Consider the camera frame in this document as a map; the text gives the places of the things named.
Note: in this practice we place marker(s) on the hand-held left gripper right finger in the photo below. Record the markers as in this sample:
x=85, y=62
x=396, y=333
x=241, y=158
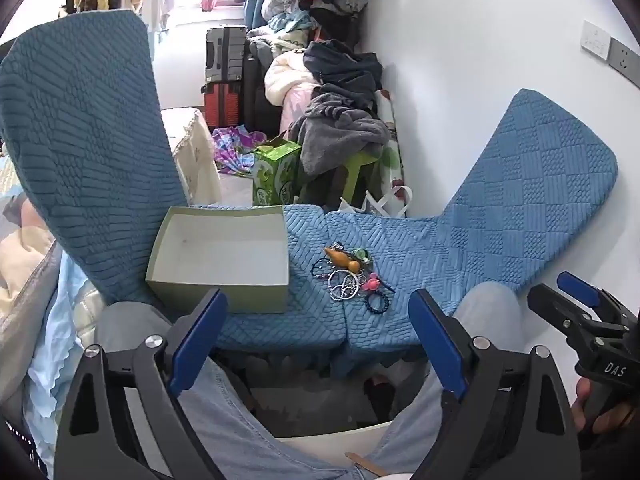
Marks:
x=440, y=340

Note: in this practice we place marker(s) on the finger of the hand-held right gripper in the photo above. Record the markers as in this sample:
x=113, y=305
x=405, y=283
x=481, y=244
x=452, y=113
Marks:
x=575, y=287
x=555, y=310

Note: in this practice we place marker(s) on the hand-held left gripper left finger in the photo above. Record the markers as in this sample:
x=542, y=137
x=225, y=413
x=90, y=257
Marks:
x=200, y=340

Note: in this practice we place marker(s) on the pink charm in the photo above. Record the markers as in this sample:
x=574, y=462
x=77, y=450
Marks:
x=371, y=282

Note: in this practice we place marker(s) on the white and green cardboard box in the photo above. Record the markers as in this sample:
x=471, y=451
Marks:
x=220, y=250

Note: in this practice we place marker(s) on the green bead charm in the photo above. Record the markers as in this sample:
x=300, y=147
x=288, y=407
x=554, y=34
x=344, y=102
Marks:
x=361, y=254

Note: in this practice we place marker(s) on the orange wooden pendant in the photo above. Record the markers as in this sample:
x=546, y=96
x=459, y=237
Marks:
x=342, y=259

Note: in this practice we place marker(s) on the person's right hand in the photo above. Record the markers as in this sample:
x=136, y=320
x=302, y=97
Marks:
x=580, y=405

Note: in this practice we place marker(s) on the person's right leg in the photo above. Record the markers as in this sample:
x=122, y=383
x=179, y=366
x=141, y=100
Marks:
x=490, y=310

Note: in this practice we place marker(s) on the blue quilted sofa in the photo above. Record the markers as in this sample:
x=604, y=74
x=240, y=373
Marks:
x=400, y=240

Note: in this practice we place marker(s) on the wooden stick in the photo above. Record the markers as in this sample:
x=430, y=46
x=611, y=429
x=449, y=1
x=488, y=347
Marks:
x=365, y=462

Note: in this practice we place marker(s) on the light blue bedding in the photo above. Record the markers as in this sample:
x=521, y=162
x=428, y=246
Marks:
x=55, y=340

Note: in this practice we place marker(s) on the white bag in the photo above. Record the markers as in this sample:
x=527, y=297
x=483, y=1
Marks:
x=385, y=205

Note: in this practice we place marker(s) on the white bin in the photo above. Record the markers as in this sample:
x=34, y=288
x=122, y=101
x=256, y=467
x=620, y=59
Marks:
x=330, y=440

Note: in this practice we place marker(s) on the green printed carton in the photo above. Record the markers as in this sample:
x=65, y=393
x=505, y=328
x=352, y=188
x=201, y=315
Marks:
x=276, y=172

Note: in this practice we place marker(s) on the floral printed board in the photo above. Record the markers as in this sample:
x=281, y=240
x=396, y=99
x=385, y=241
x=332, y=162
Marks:
x=392, y=160

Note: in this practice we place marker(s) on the green plastic stool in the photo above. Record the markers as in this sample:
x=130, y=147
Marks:
x=357, y=170

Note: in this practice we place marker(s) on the purple patterned cloth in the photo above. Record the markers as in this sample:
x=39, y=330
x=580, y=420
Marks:
x=235, y=150

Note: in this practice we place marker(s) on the grey fleece blanket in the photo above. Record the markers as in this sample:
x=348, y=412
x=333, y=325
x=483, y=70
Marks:
x=340, y=130

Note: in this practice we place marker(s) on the red suitcase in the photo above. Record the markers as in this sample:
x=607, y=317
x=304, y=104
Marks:
x=222, y=105

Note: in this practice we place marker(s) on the black suitcase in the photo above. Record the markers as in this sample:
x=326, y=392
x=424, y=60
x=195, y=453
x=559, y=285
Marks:
x=260, y=90

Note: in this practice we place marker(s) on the white quilt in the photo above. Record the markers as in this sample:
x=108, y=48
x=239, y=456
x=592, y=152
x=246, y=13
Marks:
x=285, y=77

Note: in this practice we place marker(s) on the dark clothing heap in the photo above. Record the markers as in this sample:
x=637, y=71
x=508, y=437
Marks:
x=345, y=72

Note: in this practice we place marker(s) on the grey suitcase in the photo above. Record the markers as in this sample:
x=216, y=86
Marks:
x=225, y=52

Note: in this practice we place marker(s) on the grey wall socket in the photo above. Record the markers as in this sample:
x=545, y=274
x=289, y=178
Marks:
x=625, y=62

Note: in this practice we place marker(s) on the white wall socket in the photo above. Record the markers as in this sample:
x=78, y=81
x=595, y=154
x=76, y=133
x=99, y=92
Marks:
x=596, y=40

